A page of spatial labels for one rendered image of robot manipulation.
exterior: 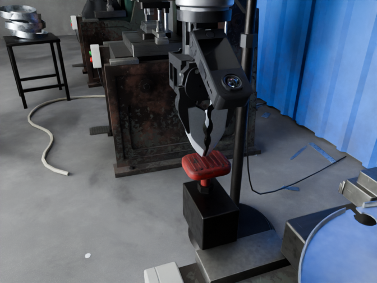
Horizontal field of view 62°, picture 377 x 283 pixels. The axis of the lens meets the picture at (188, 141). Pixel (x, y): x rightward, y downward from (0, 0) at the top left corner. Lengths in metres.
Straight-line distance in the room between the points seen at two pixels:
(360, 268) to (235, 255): 0.22
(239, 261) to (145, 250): 0.92
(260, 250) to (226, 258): 0.05
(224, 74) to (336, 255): 0.22
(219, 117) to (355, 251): 0.24
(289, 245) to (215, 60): 0.28
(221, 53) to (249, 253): 0.30
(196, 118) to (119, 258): 1.01
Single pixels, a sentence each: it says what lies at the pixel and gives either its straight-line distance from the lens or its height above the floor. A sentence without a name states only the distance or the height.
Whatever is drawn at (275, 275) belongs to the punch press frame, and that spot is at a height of 0.64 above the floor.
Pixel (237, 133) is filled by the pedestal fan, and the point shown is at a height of 0.50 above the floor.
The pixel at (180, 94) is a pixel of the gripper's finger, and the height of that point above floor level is 0.87.
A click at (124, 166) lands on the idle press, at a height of 0.03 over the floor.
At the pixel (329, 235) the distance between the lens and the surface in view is 0.36.
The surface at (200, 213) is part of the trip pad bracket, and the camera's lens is 0.47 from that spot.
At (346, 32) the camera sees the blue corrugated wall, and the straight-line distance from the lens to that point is 2.15.
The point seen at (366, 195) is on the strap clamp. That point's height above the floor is 0.73.
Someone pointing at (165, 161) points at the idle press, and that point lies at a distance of 1.88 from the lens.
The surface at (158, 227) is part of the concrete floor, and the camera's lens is 1.49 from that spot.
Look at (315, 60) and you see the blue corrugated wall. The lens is 2.34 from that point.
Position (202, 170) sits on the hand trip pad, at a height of 0.76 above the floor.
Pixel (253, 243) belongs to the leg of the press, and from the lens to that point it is 0.53.
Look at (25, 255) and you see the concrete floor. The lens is 1.52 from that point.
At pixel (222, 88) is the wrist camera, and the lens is 0.36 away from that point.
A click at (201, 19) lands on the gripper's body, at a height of 0.97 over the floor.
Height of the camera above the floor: 1.02
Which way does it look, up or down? 28 degrees down
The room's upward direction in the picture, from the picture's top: straight up
